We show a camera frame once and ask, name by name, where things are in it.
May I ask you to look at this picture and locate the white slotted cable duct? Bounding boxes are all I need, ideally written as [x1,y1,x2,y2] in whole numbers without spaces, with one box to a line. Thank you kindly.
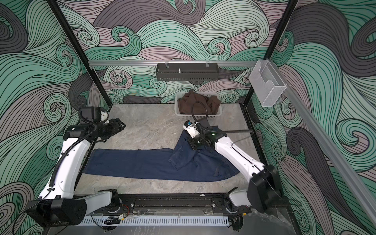
[77,216,230,227]

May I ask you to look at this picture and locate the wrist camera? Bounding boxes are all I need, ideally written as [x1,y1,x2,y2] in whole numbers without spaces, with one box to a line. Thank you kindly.
[183,120,200,139]
[78,106,109,124]

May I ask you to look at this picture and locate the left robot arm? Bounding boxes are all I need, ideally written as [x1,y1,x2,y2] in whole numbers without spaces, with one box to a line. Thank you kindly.
[25,107,126,228]

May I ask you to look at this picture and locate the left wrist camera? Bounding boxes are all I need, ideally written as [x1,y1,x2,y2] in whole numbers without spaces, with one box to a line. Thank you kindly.
[78,106,109,124]

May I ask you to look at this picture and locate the blue denim trousers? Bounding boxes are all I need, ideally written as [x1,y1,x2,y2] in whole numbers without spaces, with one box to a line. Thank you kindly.
[83,131,239,182]

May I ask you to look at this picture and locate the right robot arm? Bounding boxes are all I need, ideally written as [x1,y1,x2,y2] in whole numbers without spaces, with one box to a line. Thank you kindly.
[184,101,282,213]

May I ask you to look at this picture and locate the aluminium rail right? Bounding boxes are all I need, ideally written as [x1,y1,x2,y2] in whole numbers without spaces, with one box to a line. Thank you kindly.
[270,61,376,225]

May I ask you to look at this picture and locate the aluminium rail back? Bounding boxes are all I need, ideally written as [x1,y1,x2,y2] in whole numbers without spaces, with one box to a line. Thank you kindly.
[88,60,257,67]

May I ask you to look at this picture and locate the brown trousers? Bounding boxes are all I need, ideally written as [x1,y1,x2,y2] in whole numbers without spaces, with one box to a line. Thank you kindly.
[177,90,221,115]

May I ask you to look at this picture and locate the aluminium rail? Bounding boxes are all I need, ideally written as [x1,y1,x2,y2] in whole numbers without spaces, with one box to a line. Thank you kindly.
[88,60,257,67]
[270,61,376,225]

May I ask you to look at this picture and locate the black perforated metal tray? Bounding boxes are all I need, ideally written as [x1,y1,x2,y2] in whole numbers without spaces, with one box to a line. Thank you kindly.
[156,62,219,82]

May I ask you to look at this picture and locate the white plastic laundry basket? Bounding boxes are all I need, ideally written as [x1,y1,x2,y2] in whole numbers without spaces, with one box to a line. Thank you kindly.
[174,90,223,120]

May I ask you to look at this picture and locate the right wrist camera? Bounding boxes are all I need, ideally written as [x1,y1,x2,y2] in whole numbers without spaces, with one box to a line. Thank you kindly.
[183,120,200,139]

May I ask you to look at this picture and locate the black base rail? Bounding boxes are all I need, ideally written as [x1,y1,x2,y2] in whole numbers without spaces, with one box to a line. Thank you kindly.
[118,193,252,214]

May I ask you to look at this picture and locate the clear plastic wall bin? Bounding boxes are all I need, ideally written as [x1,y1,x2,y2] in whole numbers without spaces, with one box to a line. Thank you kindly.
[249,60,287,107]

